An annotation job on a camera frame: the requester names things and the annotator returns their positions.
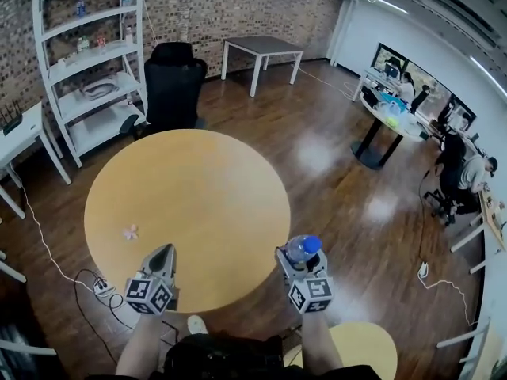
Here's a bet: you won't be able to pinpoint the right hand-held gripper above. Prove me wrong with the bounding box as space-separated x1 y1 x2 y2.
275 245 334 315

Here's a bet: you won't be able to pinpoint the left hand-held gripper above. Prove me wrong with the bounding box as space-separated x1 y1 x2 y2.
124 243 180 317

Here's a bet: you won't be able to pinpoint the clear plastic water bottle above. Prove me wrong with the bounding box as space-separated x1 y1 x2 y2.
284 234 323 265

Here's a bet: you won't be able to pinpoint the person's left forearm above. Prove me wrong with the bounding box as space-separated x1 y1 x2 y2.
115 313 165 378

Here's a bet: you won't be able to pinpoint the person's right forearm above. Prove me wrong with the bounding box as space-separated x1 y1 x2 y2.
301 310 344 370

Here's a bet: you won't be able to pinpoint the round light wooden table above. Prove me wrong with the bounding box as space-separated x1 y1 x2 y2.
300 321 398 380

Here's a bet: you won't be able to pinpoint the white power strip black plugs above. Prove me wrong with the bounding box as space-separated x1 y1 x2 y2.
92 278 116 295

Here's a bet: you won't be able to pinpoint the person's left white shoe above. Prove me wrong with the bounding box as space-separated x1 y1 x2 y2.
186 314 209 336

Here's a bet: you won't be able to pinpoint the large round wooden table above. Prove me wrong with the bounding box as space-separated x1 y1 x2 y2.
83 128 292 314

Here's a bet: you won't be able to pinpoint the person's black clothing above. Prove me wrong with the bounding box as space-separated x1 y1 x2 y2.
85 330 383 380

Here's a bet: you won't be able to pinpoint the white shelf unit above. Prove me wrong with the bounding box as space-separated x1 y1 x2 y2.
32 0 150 169

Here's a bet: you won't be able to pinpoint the black headrest office chair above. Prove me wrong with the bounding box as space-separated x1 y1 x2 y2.
120 41 208 140

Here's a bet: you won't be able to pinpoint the clear plastic bag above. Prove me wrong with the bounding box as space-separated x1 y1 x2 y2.
379 101 402 118

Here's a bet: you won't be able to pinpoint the black equipment box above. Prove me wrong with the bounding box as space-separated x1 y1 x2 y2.
360 86 380 107

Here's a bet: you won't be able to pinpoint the black swivel office chair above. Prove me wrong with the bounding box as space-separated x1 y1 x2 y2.
422 131 469 226

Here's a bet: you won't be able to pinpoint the small white table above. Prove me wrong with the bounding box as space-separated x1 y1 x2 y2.
0 101 73 219

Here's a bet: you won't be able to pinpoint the grey folded cloth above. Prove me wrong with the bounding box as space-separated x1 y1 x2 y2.
80 74 120 100

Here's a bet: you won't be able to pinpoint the long wooden desk white legs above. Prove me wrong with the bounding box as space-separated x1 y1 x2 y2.
449 187 507 276

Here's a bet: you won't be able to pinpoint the black router with antennas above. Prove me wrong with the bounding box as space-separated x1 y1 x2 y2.
0 100 22 136

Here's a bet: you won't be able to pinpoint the slim black chair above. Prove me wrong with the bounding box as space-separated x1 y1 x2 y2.
410 85 432 115

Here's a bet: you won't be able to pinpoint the white and black chair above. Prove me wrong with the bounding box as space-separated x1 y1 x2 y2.
436 94 457 125

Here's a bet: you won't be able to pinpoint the wide dark-framed window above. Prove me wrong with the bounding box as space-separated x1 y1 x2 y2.
373 42 477 135

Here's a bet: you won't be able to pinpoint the dark-top table white legs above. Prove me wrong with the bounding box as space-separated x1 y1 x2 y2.
221 36 304 97

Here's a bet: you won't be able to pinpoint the long white light tube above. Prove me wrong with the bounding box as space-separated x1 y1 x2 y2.
351 0 410 16
469 55 507 95

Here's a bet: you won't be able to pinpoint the long white floor cable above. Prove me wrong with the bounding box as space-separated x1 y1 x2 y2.
18 188 98 289

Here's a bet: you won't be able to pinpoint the thin black floor cable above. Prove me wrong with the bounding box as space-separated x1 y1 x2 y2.
418 168 433 260

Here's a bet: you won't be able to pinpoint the round white table black pedestal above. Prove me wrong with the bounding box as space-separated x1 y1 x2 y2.
351 67 432 171

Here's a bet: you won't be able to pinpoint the white power cable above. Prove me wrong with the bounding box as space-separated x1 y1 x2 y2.
419 274 478 327

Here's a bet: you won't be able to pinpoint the white frame table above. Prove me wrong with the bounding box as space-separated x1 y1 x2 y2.
0 330 57 356

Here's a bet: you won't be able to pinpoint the thin white cable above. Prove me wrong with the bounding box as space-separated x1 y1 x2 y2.
291 62 358 101

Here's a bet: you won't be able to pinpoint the white wall pipes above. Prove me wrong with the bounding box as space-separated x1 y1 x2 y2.
327 0 360 68

